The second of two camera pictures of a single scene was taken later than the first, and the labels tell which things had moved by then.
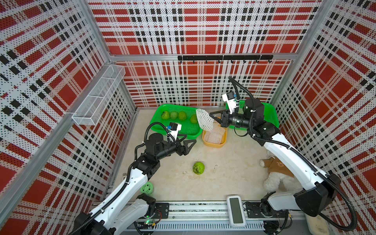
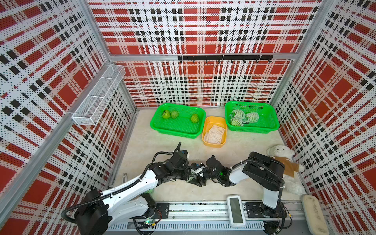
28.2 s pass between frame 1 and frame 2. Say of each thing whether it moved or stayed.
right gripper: moved
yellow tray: stayed
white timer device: stayed
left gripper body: moved
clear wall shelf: stayed
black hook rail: stayed
